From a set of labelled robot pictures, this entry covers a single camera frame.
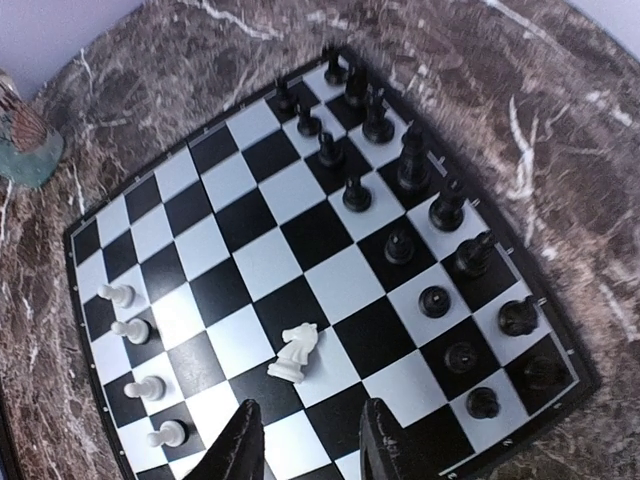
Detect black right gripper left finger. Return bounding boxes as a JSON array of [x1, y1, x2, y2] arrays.
[[184, 399, 265, 480]]

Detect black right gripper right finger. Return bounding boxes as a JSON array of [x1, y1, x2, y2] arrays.
[[359, 398, 422, 480]]

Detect white chess pawn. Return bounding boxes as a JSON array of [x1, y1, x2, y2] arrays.
[[146, 420, 187, 448], [123, 376, 166, 401], [97, 284, 136, 308], [111, 318, 150, 345]]

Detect white chess knight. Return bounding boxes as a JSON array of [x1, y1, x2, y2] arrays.
[[267, 322, 318, 384]]

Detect black grey chess board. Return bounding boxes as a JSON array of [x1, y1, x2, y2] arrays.
[[64, 48, 599, 479]]

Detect black chess piece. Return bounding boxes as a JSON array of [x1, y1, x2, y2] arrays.
[[397, 123, 431, 192], [362, 89, 395, 145], [344, 63, 368, 108], [429, 177, 466, 232], [322, 44, 348, 86]]

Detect beige ceramic mug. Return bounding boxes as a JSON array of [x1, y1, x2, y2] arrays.
[[1, 70, 65, 188]]

